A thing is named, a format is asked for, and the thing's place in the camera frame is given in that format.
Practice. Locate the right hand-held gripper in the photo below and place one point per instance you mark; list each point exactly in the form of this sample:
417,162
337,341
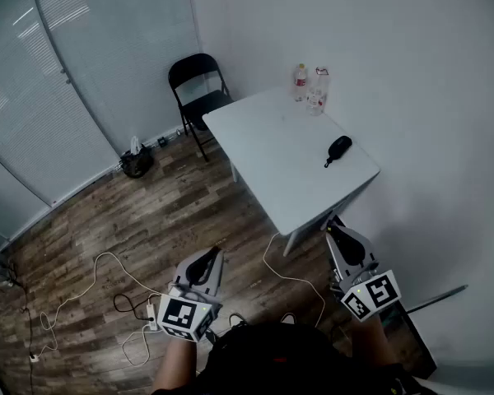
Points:
370,294

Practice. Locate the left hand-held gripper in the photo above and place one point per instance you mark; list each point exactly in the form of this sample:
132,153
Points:
185,313

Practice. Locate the person's right forearm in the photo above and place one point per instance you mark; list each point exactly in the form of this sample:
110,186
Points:
370,342

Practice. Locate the person's left forearm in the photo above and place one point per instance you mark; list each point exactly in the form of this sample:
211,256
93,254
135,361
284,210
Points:
173,368

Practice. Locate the black zip pouch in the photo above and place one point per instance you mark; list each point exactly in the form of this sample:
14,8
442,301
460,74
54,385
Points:
338,146

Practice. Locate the white table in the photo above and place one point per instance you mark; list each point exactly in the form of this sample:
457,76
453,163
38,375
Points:
280,154

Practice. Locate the dark flat board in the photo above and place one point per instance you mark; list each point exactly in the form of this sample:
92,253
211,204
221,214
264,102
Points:
411,340

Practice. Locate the person's black clothing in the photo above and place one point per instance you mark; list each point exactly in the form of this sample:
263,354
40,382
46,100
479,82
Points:
280,360

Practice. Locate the black floor bag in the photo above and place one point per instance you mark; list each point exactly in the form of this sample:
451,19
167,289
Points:
138,164

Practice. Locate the white item in bag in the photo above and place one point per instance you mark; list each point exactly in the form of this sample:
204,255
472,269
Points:
136,144

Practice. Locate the large clear plastic bottle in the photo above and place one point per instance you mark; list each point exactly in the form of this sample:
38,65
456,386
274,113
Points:
318,93

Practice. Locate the red label plastic bottle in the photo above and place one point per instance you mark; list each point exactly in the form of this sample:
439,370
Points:
299,82

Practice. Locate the black folding chair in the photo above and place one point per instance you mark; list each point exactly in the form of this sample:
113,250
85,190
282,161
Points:
199,93

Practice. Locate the small white plug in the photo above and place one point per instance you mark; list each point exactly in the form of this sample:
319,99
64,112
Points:
34,358

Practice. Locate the frosted glass partition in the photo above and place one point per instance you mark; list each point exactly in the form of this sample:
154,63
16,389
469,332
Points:
66,76

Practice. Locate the black wall outlet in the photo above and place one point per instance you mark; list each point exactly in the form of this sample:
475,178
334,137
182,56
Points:
161,141

